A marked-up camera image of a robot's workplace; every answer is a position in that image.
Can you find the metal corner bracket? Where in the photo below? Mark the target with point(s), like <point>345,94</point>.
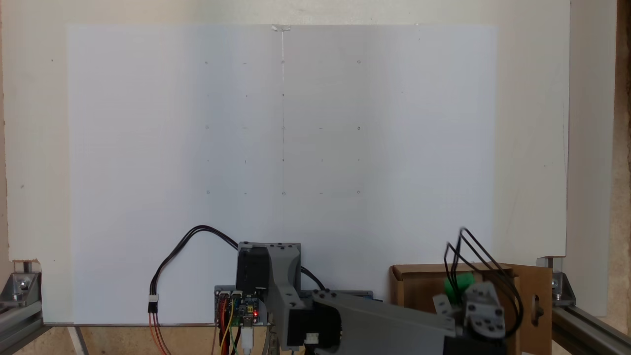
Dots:
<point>559,288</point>
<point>19,286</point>

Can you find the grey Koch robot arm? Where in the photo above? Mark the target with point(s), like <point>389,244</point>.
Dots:
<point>374,320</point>

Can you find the brown cardboard box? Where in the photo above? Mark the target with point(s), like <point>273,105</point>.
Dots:
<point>419,315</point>

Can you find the aluminium frame post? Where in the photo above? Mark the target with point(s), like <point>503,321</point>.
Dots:
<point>591,330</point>
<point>19,320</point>

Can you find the white paper sheet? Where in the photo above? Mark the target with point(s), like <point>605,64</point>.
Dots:
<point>172,148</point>
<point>394,148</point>

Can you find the clear tape strip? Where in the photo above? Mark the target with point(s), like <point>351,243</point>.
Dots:
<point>281,28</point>

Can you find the white USB plug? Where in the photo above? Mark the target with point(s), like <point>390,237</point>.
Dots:
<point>247,340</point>

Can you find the small controller circuit board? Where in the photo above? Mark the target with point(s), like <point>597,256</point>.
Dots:
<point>246,308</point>

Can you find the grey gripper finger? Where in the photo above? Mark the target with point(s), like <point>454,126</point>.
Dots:
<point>447,305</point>

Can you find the green die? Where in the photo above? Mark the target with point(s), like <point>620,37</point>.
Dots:
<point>466,283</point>

